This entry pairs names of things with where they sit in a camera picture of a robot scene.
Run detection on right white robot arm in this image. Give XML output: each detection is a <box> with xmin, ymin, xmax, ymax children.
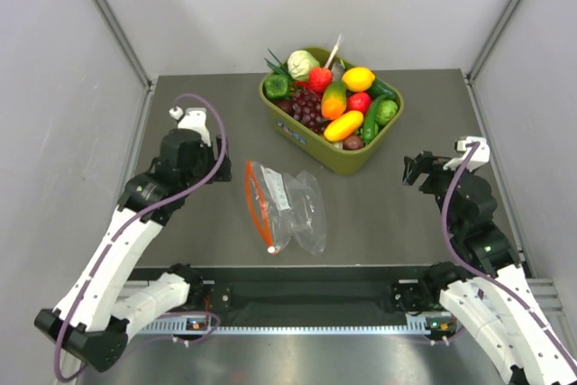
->
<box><xmin>403</xmin><ymin>138</ymin><xmax>576</xmax><ymax>384</ymax></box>

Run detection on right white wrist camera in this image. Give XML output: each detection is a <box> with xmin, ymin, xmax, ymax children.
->
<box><xmin>443</xmin><ymin>136</ymin><xmax>490</xmax><ymax>172</ymax></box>

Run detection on grey slotted cable duct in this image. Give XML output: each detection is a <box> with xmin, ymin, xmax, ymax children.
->
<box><xmin>138</xmin><ymin>313</ymin><xmax>456</xmax><ymax>336</ymax></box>

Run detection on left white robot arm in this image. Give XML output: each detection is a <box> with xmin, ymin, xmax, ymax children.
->
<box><xmin>34</xmin><ymin>127</ymin><xmax>232</xmax><ymax>383</ymax></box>

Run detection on red fake apple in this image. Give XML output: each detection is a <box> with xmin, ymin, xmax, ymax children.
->
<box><xmin>347</xmin><ymin>92</ymin><xmax>372</xmax><ymax>115</ymax></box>

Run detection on olive green plastic bin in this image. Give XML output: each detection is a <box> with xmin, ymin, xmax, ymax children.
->
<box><xmin>260</xmin><ymin>72</ymin><xmax>404</xmax><ymax>175</ymax></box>

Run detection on dark green fake cucumber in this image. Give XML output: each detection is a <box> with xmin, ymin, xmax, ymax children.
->
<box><xmin>367</xmin><ymin>78</ymin><xmax>397</xmax><ymax>100</ymax></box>

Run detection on pale green fake cabbage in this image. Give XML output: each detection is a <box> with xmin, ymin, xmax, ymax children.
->
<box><xmin>287</xmin><ymin>50</ymin><xmax>320</xmax><ymax>82</ymax></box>

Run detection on red fake chili pepper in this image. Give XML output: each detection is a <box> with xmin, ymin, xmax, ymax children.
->
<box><xmin>296</xmin><ymin>81</ymin><xmax>313</xmax><ymax>91</ymax></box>

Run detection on yellow fake lemon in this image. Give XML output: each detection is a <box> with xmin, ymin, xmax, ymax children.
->
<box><xmin>342</xmin><ymin>67</ymin><xmax>375</xmax><ymax>93</ymax></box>

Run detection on red fake tomato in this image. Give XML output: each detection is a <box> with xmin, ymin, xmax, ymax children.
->
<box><xmin>308</xmin><ymin>67</ymin><xmax>333</xmax><ymax>94</ymax></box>

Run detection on clear zip top bag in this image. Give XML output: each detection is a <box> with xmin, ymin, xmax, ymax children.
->
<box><xmin>244</xmin><ymin>160</ymin><xmax>327</xmax><ymax>256</ymax></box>

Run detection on light green fake fruit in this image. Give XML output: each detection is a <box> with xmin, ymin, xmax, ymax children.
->
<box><xmin>375</xmin><ymin>99</ymin><xmax>398</xmax><ymax>127</ymax></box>

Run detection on green fake bell pepper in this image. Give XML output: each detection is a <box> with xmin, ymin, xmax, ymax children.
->
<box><xmin>263</xmin><ymin>74</ymin><xmax>290</xmax><ymax>101</ymax></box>

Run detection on purple fake grapes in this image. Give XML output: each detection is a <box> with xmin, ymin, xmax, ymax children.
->
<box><xmin>291</xmin><ymin>89</ymin><xmax>329</xmax><ymax>134</ymax></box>

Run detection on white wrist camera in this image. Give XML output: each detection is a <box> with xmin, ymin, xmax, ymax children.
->
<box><xmin>169</xmin><ymin>106</ymin><xmax>212</xmax><ymax>147</ymax></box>
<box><xmin>443</xmin><ymin>136</ymin><xmax>490</xmax><ymax>172</ymax></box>

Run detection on yellow orange fake mango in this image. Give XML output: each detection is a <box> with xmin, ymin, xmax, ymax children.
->
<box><xmin>324</xmin><ymin>110</ymin><xmax>364</xmax><ymax>142</ymax></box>

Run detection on dark purple fake plum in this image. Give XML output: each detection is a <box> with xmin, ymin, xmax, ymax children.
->
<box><xmin>343</xmin><ymin>134</ymin><xmax>365</xmax><ymax>151</ymax></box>

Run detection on orange green fake mango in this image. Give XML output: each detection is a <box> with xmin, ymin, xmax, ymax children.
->
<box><xmin>321</xmin><ymin>81</ymin><xmax>347</xmax><ymax>120</ymax></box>

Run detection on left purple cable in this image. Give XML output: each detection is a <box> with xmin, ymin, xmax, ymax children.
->
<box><xmin>52</xmin><ymin>93</ymin><xmax>229</xmax><ymax>382</ymax></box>

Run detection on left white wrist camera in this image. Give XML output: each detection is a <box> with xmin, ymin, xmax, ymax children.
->
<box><xmin>169</xmin><ymin>106</ymin><xmax>212</xmax><ymax>147</ymax></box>

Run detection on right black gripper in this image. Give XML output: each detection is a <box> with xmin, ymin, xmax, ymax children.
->
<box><xmin>402</xmin><ymin>150</ymin><xmax>475</xmax><ymax>233</ymax></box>

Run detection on fake green onion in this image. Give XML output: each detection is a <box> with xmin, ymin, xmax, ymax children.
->
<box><xmin>264</xmin><ymin>49</ymin><xmax>294</xmax><ymax>81</ymax></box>

